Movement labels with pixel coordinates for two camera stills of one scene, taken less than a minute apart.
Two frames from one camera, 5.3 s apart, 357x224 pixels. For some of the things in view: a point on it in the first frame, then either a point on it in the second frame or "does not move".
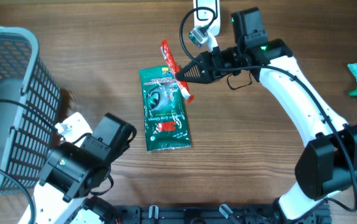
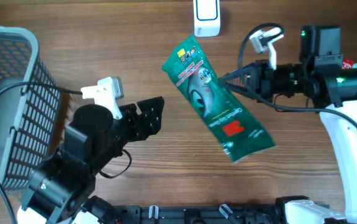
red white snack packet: [175, 68] → [347, 64]
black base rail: [209, 214] does not move
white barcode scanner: [207, 13] does not move
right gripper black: [206, 76] → [250, 71]
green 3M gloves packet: [165, 117] → [240, 135]
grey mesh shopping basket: [19, 106] does not move
